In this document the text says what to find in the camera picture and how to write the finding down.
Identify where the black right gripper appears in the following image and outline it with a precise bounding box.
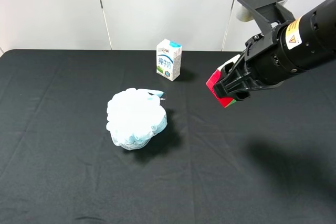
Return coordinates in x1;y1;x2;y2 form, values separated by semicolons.
220;24;286;101

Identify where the colourful puzzle cube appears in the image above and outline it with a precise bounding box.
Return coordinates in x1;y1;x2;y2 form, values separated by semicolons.
206;54;240;108

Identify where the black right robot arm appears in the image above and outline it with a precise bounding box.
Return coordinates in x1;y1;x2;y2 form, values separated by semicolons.
209;0;335;101

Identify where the white blue milk carton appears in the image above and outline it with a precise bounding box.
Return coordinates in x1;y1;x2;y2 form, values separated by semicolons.
156;39;182;81

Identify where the black tablecloth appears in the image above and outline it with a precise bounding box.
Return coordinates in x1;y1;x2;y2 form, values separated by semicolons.
1;50;335;223

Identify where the light blue bath loofah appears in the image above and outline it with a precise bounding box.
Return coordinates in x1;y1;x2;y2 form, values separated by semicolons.
106;88;167;151

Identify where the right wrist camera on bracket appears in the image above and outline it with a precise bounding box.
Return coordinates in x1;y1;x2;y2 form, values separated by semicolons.
236;0;295;34

